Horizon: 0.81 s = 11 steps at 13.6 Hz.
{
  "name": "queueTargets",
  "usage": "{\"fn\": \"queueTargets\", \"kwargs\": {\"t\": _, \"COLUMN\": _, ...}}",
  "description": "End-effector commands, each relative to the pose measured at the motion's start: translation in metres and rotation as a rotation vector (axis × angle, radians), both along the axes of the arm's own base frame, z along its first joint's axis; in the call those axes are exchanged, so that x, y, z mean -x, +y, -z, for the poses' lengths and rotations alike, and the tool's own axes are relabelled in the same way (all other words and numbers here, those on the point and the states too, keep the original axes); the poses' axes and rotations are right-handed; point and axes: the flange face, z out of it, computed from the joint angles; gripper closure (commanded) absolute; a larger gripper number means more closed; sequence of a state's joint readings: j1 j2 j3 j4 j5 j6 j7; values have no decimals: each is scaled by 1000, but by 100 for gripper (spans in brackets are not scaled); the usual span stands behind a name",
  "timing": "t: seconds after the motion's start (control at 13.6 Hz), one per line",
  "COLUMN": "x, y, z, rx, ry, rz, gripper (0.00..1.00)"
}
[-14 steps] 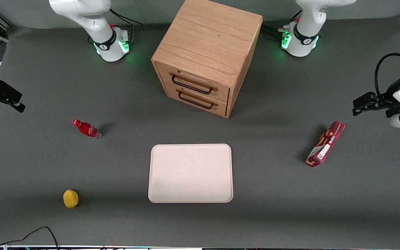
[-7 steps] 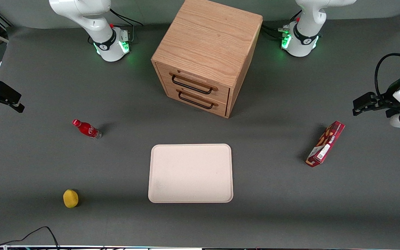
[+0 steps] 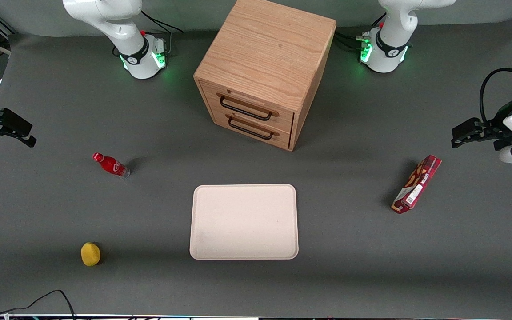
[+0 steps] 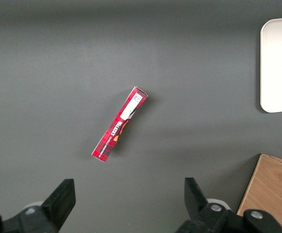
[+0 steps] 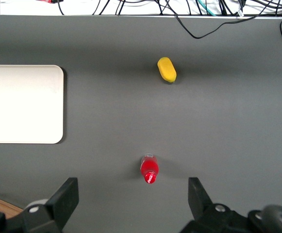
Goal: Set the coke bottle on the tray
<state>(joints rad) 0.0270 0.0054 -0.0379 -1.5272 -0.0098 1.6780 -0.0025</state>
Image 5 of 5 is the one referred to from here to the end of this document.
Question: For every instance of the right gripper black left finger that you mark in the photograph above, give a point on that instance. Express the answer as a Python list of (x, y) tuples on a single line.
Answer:
[(64, 201)]

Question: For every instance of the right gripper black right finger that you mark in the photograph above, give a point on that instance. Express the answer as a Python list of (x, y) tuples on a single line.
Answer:
[(197, 196)]

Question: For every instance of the red coke bottle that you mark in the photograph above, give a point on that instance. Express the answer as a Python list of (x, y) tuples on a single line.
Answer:
[(149, 168)]

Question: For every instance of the cream rectangular tray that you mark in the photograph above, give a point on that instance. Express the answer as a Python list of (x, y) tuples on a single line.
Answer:
[(21, 104)]

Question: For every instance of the yellow lemon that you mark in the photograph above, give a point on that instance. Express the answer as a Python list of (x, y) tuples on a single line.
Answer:
[(167, 70)]

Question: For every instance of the small red plastic part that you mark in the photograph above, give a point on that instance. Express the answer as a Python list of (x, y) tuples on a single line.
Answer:
[(47, 1)]

